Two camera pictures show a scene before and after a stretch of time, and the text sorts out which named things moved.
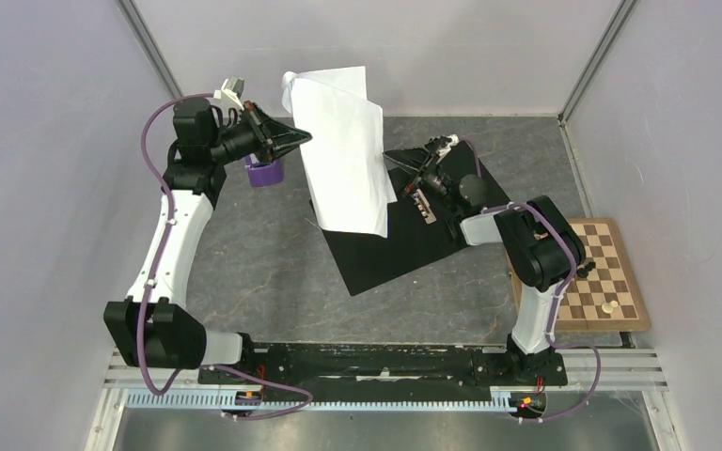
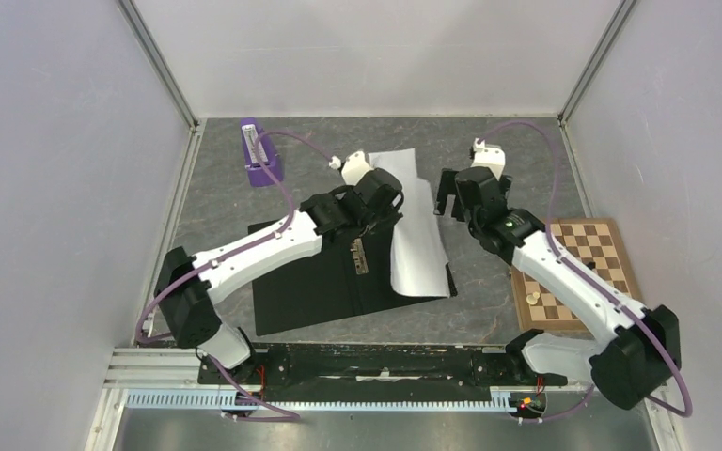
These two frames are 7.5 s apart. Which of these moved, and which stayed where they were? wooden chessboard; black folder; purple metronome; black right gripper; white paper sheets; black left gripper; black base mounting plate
Moved: black right gripper; black folder; black left gripper; white paper sheets
Stayed: black base mounting plate; purple metronome; wooden chessboard
